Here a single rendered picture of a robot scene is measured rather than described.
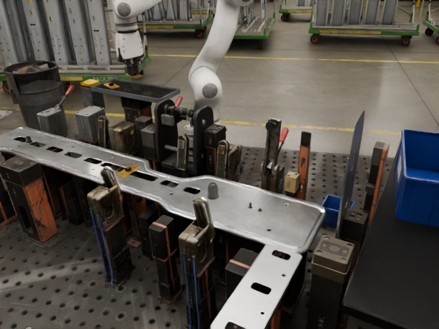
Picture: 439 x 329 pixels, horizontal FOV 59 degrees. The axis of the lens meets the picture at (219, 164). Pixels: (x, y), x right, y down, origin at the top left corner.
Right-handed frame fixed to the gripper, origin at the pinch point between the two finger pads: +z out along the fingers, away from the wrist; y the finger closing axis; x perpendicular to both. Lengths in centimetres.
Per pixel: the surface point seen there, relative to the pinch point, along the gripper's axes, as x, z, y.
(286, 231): 91, 24, 18
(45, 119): -26.2, 19.4, 30.4
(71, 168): 15.0, 23.6, 40.3
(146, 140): 23.9, 19.5, 13.7
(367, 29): -188, 99, -620
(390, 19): -172, 88, -674
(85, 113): -2.0, 12.7, 23.3
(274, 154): 75, 13, 2
